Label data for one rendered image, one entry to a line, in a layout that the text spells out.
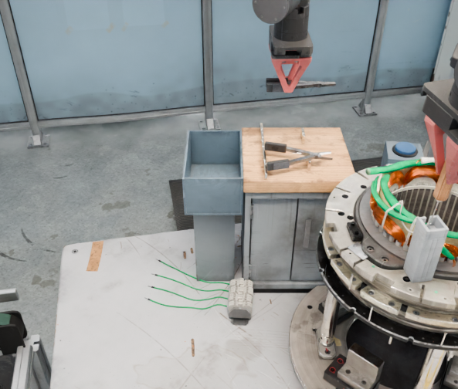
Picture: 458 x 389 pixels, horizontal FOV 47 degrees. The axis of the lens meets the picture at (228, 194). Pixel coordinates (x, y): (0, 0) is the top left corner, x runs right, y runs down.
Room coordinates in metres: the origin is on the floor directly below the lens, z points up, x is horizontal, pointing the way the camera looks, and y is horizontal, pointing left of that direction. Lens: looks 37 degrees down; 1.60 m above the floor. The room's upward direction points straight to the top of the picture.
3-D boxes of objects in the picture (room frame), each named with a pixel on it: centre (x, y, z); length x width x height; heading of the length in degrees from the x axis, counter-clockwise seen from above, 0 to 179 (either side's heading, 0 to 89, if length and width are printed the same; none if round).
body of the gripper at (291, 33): (0.88, -0.10, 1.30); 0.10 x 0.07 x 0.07; 1
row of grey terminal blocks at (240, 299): (0.71, -0.02, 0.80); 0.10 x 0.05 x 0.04; 175
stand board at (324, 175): (0.84, -0.13, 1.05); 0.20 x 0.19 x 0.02; 90
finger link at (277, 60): (0.88, -0.11, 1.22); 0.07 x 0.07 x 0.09; 1
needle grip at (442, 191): (0.49, -0.25, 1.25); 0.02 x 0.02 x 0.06
